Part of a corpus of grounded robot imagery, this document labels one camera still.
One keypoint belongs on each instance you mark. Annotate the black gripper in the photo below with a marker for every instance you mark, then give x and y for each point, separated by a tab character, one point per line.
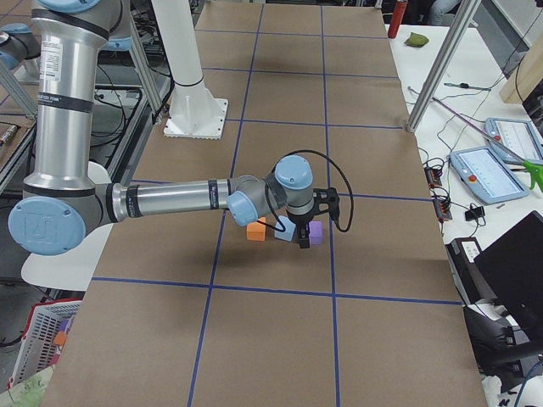
302	223

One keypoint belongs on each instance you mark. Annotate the light blue foam block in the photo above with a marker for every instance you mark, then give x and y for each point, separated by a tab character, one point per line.
284	229

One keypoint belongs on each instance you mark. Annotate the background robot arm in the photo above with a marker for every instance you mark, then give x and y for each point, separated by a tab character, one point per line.
20	46

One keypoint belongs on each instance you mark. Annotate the purple foam block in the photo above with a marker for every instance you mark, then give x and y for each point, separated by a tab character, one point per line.
316	233

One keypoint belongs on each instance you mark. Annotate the orange foam block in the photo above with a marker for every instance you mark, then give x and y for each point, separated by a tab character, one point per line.
256	231

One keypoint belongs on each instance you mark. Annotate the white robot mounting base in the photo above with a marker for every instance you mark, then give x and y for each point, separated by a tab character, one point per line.
194	112

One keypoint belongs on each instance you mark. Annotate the near teach pendant tablet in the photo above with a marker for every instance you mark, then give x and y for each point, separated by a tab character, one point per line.
487	176

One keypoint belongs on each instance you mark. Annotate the teach pendant tablet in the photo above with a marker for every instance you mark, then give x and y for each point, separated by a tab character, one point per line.
487	176
517	135

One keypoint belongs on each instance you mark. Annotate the black monitor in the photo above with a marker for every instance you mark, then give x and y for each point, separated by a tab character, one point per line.
512	266

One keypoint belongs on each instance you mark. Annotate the far teach pendant tablet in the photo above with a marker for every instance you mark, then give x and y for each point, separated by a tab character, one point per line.
517	135

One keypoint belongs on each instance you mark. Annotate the red cylinder bottle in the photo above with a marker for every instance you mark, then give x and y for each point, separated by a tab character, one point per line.
396	18

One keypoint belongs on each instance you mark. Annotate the white perforated basket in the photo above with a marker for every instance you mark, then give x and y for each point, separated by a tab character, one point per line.
36	347

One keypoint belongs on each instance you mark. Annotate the aluminium frame post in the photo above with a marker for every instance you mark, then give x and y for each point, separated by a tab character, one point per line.
144	73
447	50

